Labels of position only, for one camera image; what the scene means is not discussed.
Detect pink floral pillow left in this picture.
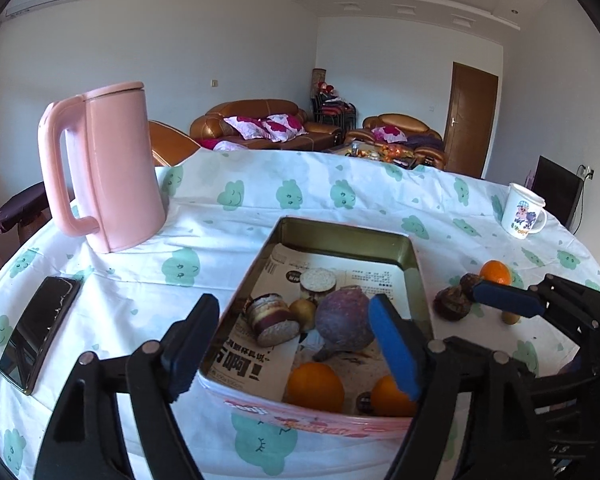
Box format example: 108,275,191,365
224,116,270,141

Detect large orange mandarin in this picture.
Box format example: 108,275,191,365
284,362,346,413

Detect dark purple passion fruit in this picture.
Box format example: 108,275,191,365
315,285,375,360

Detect small orange mandarin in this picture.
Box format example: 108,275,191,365
370,375,417,417

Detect white green cloud tablecloth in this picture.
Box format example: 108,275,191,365
0,151,600,479

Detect stacked dark chairs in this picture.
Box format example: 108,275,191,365
310,68,358,132

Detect dark purple chair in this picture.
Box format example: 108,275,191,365
0,182,52,245

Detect brown leather small sofa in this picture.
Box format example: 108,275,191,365
346,113,448,170

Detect pink metal tin box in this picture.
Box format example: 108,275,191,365
198,217,432,439

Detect sugarcane piece in tin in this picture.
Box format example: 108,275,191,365
299,268,337,306

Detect cluttered coffee table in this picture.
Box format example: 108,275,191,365
329,140,425,169

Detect small yellow-brown longan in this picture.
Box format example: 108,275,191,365
289,298,316,333

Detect pink electric kettle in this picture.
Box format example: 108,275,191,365
38,81,166,254

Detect brown wooden door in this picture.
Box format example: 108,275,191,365
444,62,498,178

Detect black smartphone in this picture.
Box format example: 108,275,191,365
0,276,82,396

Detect white cartoon mug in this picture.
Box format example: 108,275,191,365
500,183,547,240

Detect black television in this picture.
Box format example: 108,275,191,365
531,156,584,229

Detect pink floral pillow right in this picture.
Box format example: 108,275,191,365
261,114,308,143

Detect pink floral pillow small sofa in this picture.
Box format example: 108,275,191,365
372,125,407,144

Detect dark brown mangosteen front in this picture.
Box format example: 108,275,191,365
434,285,472,322

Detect brown leather long sofa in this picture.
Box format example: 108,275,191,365
189,99,344,152

